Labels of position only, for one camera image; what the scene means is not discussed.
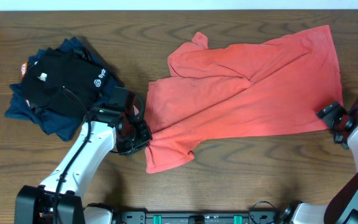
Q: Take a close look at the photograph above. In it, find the orange folded garment in pile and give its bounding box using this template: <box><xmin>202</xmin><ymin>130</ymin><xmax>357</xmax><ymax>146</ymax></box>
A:
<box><xmin>21</xmin><ymin>62</ymin><xmax>27</xmax><ymax>78</ymax></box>

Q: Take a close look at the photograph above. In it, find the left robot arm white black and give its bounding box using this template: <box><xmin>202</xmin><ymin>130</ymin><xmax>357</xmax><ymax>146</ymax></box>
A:
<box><xmin>14</xmin><ymin>105</ymin><xmax>152</xmax><ymax>223</ymax></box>

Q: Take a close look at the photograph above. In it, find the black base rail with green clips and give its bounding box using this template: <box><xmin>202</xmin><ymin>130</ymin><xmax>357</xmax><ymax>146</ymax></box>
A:
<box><xmin>82</xmin><ymin>202</ymin><xmax>291</xmax><ymax>224</ymax></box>

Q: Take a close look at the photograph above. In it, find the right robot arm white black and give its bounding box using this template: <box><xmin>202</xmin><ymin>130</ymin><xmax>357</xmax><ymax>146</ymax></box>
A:
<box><xmin>287</xmin><ymin>98</ymin><xmax>358</xmax><ymax>224</ymax></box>

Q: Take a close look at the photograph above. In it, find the black folded shirt with logo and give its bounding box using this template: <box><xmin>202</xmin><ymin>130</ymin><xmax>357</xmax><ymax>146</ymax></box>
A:
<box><xmin>21</xmin><ymin>49</ymin><xmax>109</xmax><ymax>119</ymax></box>

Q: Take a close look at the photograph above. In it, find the red orange t-shirt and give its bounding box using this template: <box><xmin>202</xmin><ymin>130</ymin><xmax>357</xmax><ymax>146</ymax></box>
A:
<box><xmin>145</xmin><ymin>26</ymin><xmax>342</xmax><ymax>174</ymax></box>

